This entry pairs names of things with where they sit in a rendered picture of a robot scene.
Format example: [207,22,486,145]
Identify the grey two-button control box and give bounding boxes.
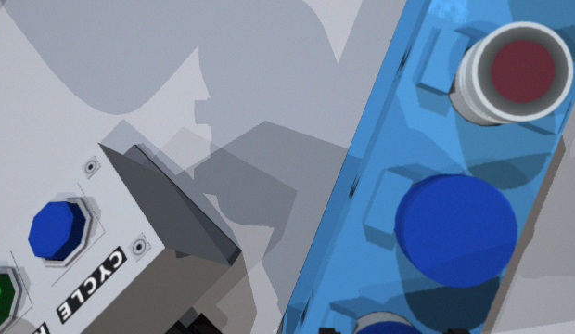
[0,142,242,334]

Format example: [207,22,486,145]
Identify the white tube neck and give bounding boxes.
[459,21,573,123]

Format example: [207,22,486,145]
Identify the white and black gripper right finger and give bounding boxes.
[442,328,471,334]

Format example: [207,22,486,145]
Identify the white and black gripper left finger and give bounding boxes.
[319,328,341,334]

